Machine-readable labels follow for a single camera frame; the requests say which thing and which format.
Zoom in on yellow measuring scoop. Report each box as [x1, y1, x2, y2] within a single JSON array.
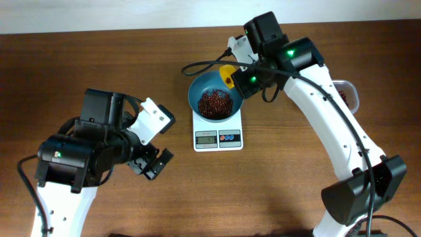
[[219, 65, 236, 89]]

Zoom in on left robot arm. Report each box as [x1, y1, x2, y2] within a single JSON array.
[[31, 89, 176, 236]]

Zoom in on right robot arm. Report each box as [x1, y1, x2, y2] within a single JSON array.
[[223, 12, 407, 236]]

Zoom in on red beans in bowl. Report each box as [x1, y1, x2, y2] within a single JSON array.
[[197, 90, 233, 120]]

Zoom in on teal blue bowl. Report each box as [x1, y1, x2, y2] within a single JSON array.
[[188, 71, 243, 118]]

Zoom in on white digital kitchen scale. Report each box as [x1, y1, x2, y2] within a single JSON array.
[[193, 110, 243, 152]]

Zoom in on clear plastic container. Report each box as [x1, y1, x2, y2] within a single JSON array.
[[333, 80, 360, 114]]

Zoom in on right black cable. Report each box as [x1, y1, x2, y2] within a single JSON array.
[[181, 47, 418, 237]]

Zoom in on black cable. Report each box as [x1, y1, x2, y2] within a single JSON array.
[[181, 47, 418, 237], [16, 154, 50, 237]]

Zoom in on left black cable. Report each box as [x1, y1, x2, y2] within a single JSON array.
[[16, 154, 50, 237]]

